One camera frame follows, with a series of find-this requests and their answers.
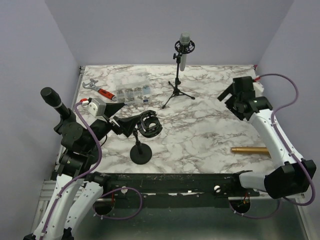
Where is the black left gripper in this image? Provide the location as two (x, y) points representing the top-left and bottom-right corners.
(83, 102), (142, 152)

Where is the gold microphone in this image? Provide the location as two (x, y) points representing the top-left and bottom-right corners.
(230, 147), (270, 155)

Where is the silver microphone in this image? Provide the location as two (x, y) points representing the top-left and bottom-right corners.
(179, 31), (191, 72)

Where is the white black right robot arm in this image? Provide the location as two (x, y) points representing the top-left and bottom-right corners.
(218, 76), (317, 199)

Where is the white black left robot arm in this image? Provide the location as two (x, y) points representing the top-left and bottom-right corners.
(24, 98), (111, 240)

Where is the black tripod microphone stand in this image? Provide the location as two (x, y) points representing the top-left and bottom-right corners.
(162, 40), (196, 109)

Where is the black microphone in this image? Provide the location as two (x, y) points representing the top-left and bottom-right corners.
(40, 87), (71, 120)

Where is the clear plastic screw organizer box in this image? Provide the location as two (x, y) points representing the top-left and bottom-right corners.
(114, 68), (153, 105)

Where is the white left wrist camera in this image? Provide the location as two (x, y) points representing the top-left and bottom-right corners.
(86, 98), (106, 118)

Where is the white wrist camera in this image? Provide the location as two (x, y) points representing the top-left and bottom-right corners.
(86, 98), (106, 118)
(253, 81), (265, 98)

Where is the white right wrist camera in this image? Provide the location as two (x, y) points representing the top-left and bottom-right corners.
(253, 81), (265, 98)

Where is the black round-base shock mount stand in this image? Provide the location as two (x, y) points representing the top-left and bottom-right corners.
(130, 110), (164, 165)

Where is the red handled adjustable wrench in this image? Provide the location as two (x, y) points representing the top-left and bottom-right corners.
(82, 78), (117, 102)

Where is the black front mounting rail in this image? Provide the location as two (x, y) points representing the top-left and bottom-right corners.
(94, 173), (260, 209)

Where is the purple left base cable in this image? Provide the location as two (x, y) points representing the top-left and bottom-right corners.
(92, 187), (144, 221)

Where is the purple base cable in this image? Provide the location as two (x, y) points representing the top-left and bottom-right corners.
(92, 187), (144, 221)
(228, 197), (281, 218)

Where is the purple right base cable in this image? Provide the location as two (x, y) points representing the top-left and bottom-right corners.
(228, 197), (281, 218)

